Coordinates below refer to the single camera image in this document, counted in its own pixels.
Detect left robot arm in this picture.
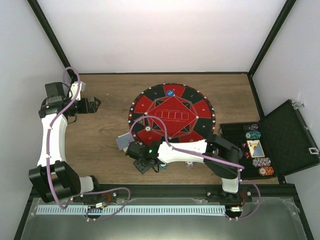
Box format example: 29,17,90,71
28,81,102,203

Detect blue playing card deck box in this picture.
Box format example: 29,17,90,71
115,132,134,152

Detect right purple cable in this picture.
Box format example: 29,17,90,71
127,115,261,222

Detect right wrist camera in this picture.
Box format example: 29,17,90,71
125,141,144,160

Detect teal chip row in case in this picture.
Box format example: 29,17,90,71
245,131,262,140

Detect purple cable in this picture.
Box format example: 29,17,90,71
45,66,131,223
127,115,261,222

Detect teal poker chip stack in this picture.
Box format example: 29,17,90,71
159,163,168,170

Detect black aluminium frame rail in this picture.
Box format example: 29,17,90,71
32,183,296,198

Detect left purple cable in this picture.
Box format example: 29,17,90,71
45,66,131,223

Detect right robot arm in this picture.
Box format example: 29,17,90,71
125,134,244,202

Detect purple white poker chip stack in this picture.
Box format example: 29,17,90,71
185,161,194,168

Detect card deck in case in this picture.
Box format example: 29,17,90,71
246,139,265,158

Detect red dice in case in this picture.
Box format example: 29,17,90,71
242,142,251,159

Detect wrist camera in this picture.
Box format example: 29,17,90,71
68,81,86,101
125,141,144,160

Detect brown chip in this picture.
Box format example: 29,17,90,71
145,126,152,133

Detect round red black poker mat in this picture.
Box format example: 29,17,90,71
128,83,216,146

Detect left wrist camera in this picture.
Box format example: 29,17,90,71
68,81,86,101

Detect orange chip row in case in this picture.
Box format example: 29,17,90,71
258,166,274,176

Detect light blue slotted cable duct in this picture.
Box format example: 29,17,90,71
35,205,226,217

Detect blue round blind button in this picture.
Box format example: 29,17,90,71
166,89,175,97

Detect grey chip row in case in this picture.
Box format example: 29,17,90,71
252,157,271,167

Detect black poker set case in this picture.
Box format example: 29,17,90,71
220,99,320,180

